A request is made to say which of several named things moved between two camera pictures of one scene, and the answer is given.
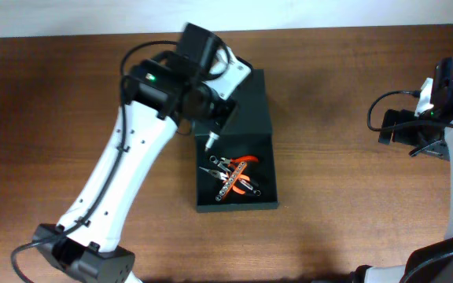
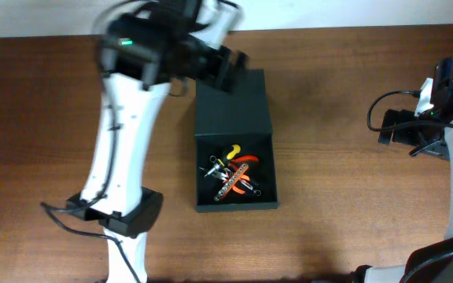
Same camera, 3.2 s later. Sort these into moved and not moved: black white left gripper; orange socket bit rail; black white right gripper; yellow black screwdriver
Moved: yellow black screwdriver; black white left gripper
Not moved: orange socket bit rail; black white right gripper
